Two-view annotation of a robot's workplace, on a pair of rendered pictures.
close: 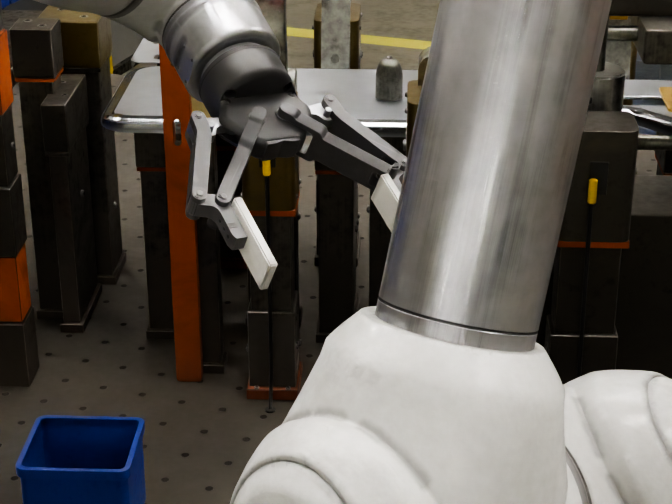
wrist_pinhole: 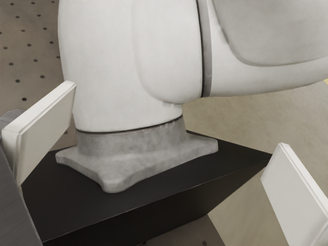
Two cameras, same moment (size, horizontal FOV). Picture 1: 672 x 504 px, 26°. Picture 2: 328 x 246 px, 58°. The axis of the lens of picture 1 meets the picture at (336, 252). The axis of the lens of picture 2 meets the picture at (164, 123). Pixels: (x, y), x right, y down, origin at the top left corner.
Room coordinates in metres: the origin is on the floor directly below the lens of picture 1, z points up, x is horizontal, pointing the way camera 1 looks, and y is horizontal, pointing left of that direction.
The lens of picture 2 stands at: (1.14, 0.02, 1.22)
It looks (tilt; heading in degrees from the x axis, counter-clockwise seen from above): 51 degrees down; 200
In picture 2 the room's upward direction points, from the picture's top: 27 degrees clockwise
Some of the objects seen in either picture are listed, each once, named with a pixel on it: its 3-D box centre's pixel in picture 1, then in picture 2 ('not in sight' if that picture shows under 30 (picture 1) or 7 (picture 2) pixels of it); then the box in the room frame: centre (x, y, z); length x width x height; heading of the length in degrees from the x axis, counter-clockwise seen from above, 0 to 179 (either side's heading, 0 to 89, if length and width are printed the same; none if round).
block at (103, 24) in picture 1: (82, 147); not in sight; (1.79, 0.33, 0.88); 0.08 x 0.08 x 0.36; 87
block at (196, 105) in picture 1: (206, 226); not in sight; (1.52, 0.15, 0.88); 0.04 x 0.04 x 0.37; 87
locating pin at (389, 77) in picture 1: (389, 82); not in sight; (1.64, -0.06, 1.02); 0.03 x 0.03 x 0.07
